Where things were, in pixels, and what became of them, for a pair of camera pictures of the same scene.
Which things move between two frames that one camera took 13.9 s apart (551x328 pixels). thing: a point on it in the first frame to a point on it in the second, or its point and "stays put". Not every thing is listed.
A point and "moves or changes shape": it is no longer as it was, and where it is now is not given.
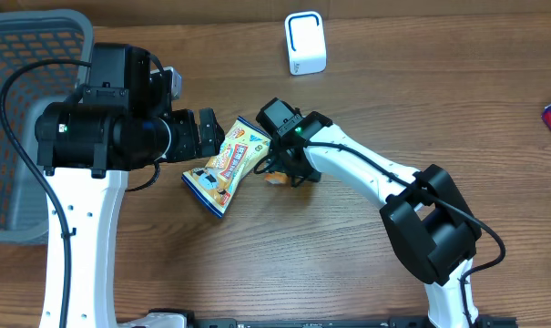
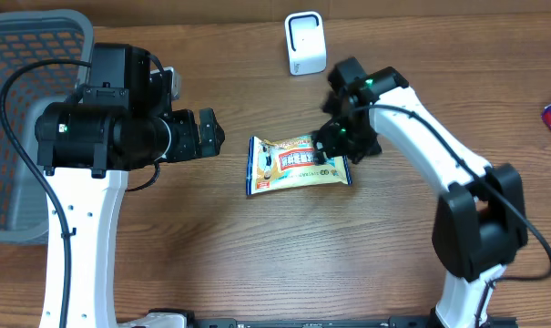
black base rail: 404,320 stays put
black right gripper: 277,163 to 371,147
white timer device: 305,43 stays put
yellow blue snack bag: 213,185 moves or changes shape
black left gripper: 189,146 stays put
